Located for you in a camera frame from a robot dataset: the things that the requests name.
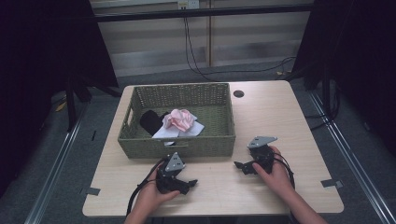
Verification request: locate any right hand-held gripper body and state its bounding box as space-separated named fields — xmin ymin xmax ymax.
xmin=247 ymin=135 xmax=278 ymax=175

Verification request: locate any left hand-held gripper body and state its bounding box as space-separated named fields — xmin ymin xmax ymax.
xmin=155 ymin=151 xmax=189 ymax=196

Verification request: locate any person's right hand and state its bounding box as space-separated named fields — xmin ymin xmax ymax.
xmin=251 ymin=145 xmax=297 ymax=202

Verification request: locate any person's left hand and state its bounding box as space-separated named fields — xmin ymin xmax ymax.
xmin=133 ymin=169 xmax=181 ymax=220

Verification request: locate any green woven basket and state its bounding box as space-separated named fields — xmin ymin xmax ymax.
xmin=117 ymin=82 xmax=236 ymax=160

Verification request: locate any white cloth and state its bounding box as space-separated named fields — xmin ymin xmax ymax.
xmin=151 ymin=119 xmax=205 ymax=140

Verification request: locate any pink cloth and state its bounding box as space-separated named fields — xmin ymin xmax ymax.
xmin=162 ymin=108 xmax=197 ymax=133

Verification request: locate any black cloth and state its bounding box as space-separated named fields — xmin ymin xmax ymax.
xmin=139 ymin=109 xmax=169 ymax=136

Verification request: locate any black metal stand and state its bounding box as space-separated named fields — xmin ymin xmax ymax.
xmin=64 ymin=74 xmax=124 ymax=133
xmin=303 ymin=62 xmax=342 ymax=132

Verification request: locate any black curtain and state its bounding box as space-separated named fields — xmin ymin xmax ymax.
xmin=0 ymin=0 xmax=120 ymax=199
xmin=292 ymin=0 xmax=396 ymax=157

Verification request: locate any black horizontal bar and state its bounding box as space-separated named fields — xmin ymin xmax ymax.
xmin=92 ymin=3 xmax=314 ymax=23

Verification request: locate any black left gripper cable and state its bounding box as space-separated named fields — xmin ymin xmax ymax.
xmin=125 ymin=158 xmax=166 ymax=217

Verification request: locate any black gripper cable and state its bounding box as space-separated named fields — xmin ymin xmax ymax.
xmin=125 ymin=158 xmax=166 ymax=217
xmin=272 ymin=152 xmax=297 ymax=191

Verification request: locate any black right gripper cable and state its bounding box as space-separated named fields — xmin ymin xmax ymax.
xmin=272 ymin=152 xmax=297 ymax=191

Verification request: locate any metal floor rail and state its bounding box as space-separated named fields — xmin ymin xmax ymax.
xmin=23 ymin=99 xmax=92 ymax=224
xmin=306 ymin=90 xmax=396 ymax=224

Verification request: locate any black wall cable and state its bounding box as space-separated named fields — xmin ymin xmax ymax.
xmin=182 ymin=8 xmax=297 ymax=82

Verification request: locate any white wall socket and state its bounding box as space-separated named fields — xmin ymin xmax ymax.
xmin=177 ymin=0 xmax=201 ymax=10

